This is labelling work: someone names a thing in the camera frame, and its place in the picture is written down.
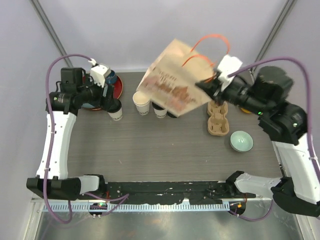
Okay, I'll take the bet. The white paper cup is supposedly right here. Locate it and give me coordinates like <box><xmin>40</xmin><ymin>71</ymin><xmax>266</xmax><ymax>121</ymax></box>
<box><xmin>153</xmin><ymin>108</ymin><xmax>167</xmax><ymax>119</ymax></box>
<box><xmin>107</xmin><ymin>107</ymin><xmax>123</xmax><ymax>121</ymax></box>

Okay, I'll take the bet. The dark blue ceramic mug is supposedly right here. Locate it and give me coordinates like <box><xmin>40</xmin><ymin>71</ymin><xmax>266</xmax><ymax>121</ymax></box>
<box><xmin>105</xmin><ymin>70</ymin><xmax>118</xmax><ymax>85</ymax></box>

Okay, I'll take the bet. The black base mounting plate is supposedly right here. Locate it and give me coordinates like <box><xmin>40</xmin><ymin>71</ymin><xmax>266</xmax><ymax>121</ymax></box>
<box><xmin>93</xmin><ymin>181</ymin><xmax>256</xmax><ymax>200</ymax></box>

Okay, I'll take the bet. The stack of black cup lids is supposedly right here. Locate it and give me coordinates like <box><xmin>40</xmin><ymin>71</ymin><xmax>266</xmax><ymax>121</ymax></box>
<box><xmin>167</xmin><ymin>111</ymin><xmax>177</xmax><ymax>118</ymax></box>

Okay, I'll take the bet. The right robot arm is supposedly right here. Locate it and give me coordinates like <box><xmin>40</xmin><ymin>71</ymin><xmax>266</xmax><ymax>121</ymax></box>
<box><xmin>195</xmin><ymin>66</ymin><xmax>320</xmax><ymax>218</ymax></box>

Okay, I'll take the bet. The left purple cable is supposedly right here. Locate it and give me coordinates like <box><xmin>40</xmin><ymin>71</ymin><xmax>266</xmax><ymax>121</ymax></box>
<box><xmin>43</xmin><ymin>54</ymin><xmax>130</xmax><ymax>224</ymax></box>

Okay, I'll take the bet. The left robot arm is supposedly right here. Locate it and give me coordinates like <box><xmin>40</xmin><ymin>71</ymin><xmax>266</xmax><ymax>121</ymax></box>
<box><xmin>26</xmin><ymin>64</ymin><xmax>123</xmax><ymax>201</ymax></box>

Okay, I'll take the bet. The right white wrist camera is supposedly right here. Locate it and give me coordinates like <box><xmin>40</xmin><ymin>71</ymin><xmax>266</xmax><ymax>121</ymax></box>
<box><xmin>217</xmin><ymin>54</ymin><xmax>243</xmax><ymax>92</ymax></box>

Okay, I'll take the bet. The aluminium frame rail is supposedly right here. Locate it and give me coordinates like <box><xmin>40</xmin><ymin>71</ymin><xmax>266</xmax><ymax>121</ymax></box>
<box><xmin>31</xmin><ymin>197</ymin><xmax>306</xmax><ymax>213</ymax></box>

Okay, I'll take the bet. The printed kraft paper bag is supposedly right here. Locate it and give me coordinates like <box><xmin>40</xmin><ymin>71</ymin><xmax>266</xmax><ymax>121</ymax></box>
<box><xmin>137</xmin><ymin>39</ymin><xmax>216</xmax><ymax>117</ymax></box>

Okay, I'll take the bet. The black cup lid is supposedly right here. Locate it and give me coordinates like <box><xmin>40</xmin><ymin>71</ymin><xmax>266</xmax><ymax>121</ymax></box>
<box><xmin>152</xmin><ymin>102</ymin><xmax>165</xmax><ymax>111</ymax></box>
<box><xmin>106</xmin><ymin>99</ymin><xmax>122</xmax><ymax>113</ymax></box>

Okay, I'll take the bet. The pale green ceramic bowl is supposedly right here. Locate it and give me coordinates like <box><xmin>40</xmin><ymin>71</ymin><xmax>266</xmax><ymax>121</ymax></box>
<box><xmin>230</xmin><ymin>130</ymin><xmax>254</xmax><ymax>153</ymax></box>

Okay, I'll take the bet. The orange plastic bowl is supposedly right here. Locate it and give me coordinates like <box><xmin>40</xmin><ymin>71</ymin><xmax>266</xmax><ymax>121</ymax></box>
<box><xmin>240</xmin><ymin>107</ymin><xmax>251</xmax><ymax>114</ymax></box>

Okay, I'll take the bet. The purple cable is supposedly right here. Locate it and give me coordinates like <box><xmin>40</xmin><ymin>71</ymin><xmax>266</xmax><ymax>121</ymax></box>
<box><xmin>43</xmin><ymin>54</ymin><xmax>130</xmax><ymax>224</ymax></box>
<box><xmin>227</xmin><ymin>56</ymin><xmax>320</xmax><ymax>222</ymax></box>

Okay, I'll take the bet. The blue-grey ceramic plate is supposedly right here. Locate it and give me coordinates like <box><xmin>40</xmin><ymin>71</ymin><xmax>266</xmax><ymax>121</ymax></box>
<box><xmin>82</xmin><ymin>103</ymin><xmax>99</xmax><ymax>109</ymax></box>

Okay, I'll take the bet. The brown pulp cup carrier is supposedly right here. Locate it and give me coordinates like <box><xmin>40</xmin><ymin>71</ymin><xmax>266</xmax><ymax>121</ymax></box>
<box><xmin>207</xmin><ymin>101</ymin><xmax>230</xmax><ymax>137</ymax></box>

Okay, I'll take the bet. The red round tray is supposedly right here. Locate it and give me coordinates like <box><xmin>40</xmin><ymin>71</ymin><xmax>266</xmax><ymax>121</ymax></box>
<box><xmin>82</xmin><ymin>75</ymin><xmax>123</xmax><ymax>111</ymax></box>

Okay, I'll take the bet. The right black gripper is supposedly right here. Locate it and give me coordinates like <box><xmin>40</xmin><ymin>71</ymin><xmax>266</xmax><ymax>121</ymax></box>
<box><xmin>193</xmin><ymin>73</ymin><xmax>265</xmax><ymax>115</ymax></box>

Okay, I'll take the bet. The stack of white paper cups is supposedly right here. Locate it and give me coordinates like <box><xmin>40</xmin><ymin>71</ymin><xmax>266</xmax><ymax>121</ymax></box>
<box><xmin>132</xmin><ymin>91</ymin><xmax>150</xmax><ymax>116</ymax></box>

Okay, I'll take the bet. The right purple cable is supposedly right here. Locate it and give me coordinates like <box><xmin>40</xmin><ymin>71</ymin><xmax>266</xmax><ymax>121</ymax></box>
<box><xmin>227</xmin><ymin>56</ymin><xmax>320</xmax><ymax>222</ymax></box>

